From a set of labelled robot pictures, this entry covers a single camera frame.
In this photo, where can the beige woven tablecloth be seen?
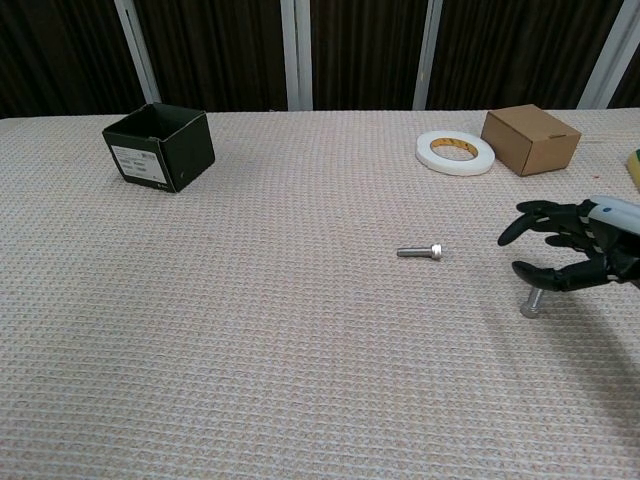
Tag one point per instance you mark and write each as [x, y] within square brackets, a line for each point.
[250, 325]

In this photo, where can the dark pleated curtain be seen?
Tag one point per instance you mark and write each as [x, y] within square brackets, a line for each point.
[220, 50]

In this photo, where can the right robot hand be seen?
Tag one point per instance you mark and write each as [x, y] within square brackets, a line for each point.
[620, 240]

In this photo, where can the black open cardboard box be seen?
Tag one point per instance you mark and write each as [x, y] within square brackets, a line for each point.
[170, 150]

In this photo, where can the yellow green sponge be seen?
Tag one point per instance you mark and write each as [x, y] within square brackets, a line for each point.
[635, 167]

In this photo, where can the brown closed cardboard box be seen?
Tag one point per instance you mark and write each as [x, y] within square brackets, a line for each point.
[530, 142]

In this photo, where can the white tape roll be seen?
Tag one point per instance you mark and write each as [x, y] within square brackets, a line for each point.
[475, 160]

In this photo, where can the silver bolt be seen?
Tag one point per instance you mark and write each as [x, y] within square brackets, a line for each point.
[419, 251]
[531, 306]

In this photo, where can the white metal frame post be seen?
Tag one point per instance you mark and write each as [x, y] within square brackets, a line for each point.
[296, 55]
[427, 55]
[137, 55]
[607, 55]

